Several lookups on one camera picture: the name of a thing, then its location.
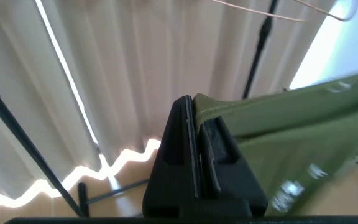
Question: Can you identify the beige curtain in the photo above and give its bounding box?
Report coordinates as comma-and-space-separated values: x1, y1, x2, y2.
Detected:
0, 0, 337, 205

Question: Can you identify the black clothes rack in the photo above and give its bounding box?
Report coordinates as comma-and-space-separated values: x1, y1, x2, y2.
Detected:
0, 0, 280, 218

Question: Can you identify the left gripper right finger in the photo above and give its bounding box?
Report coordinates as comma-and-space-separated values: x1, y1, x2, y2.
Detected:
197, 116, 269, 218

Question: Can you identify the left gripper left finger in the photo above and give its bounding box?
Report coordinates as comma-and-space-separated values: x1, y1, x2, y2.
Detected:
142, 95, 203, 218

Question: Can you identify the green long-sleeved shirt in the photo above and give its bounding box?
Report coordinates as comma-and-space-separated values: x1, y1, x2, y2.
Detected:
193, 70, 358, 216

